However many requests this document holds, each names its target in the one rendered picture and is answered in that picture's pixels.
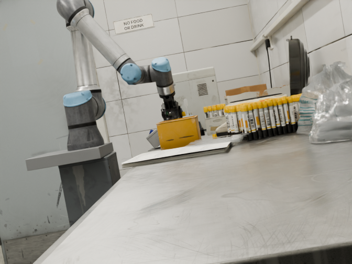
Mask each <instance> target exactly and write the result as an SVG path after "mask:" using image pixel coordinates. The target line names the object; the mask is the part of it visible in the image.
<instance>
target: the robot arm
mask: <svg viewBox="0 0 352 264"><path fill-rule="evenodd" d="M56 6H57V11H58V13H59V14H60V16H62V17H63V18H64V19H65V23H66V28H67V30H69V31H70V33H71V41H72V49H73V57H74V66H75V74H76V82H77V89H76V90H75V91H74V93H70V94H66V95H65V96H64V97H63V105H64V109H65V115H66V118H67V125H68V130H69V134H68V142H67V149H68V151H72V150H79V149H85V148H91V147H96V146H101V145H104V139H103V137H102V135H101V133H100V131H99V129H98V127H97V123H96V120H98V119H100V118H101V117H102V116H103V115H104V114H105V111H106V103H105V100H104V99H103V98H102V90H101V88H100V87H98V86H97V80H96V72H95V63H94V55H93V47H92V45H93V46H94V47H95V48H96V49H97V50H98V51H99V52H100V53H101V54H102V56H103V57H104V58H105V59H106V60H107V61H108V62H109V63H110V64H111V65H112V66H113V67H114V68H115V69H116V70H117V71H118V73H119V74H120V75H121V77H122V79H123V80H124V81H125V82H127V84H128V85H137V84H144V83H152V82H156V86H157V91H158V94H159V97H160V98H162V99H163V101H164V102H162V104H161V107H162V109H161V115H162V118H163V120H172V119H178V118H181V115H182V111H181V108H180V106H179V105H178V102H177V101H176V100H174V96H175V88H174V86H175V84H173V77H172V72H171V67H170V63H169V60H168V59H167V58H165V57H159V58H155V59H154V60H152V62H151V65H143V66H138V65H137V64H136V63H135V62H134V61H133V60H132V59H131V58H130V57H129V56H128V55H127V54H126V52H125V51H124V50H123V49H122V48H121V47H120V46H119V45H118V44H117V43H116V42H115V41H114V40H113V39H112V38H111V37H110V35H109V34H108V33H107V32H106V31H105V30H104V29H103V28H102V27H101V26H100V25H99V24H98V23H97V22H96V21H95V20H94V19H93V18H94V15H95V10H94V7H93V5H92V3H91V2H90V1H89V0H57V4H56Z"/></svg>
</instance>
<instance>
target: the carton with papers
mask: <svg viewBox="0 0 352 264"><path fill-rule="evenodd" d="M278 93H282V94H283V95H285V94H287V95H288V96H290V85H283V87H274V88H270V89H267V90H257V91H253V92H245V93H241V94H235V95H231V96H224V99H225V103H226V105H229V103H230V102H233V101H238V100H244V99H248V98H254V97H256V96H257V97H260V96H265V95H271V94H278Z"/></svg>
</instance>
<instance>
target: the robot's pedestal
mask: <svg viewBox="0 0 352 264"><path fill-rule="evenodd" d="M58 168H59V172H60V177H61V183H62V188H63V193H64V199H65V204H66V208H67V213H68V219H69V224H70V227H71V226H72V225H73V224H74V223H75V222H76V221H77V220H78V219H79V218H80V217H81V216H82V215H83V214H84V213H85V212H86V211H88V210H89V209H90V208H91V207H92V206H93V205H94V204H95V203H96V202H97V201H98V200H99V199H100V198H101V197H102V196H103V195H104V194H105V193H106V192H107V191H108V190H109V189H110V188H111V187H112V186H113V185H114V184H115V183H116V182H117V181H118V180H119V179H120V178H121V177H120V172H119V166H118V161H117V155H116V152H111V153H109V154H107V155H106V156H104V157H102V158H100V159H94V160H89V161H82V162H77V163H71V164H65V165H61V166H58Z"/></svg>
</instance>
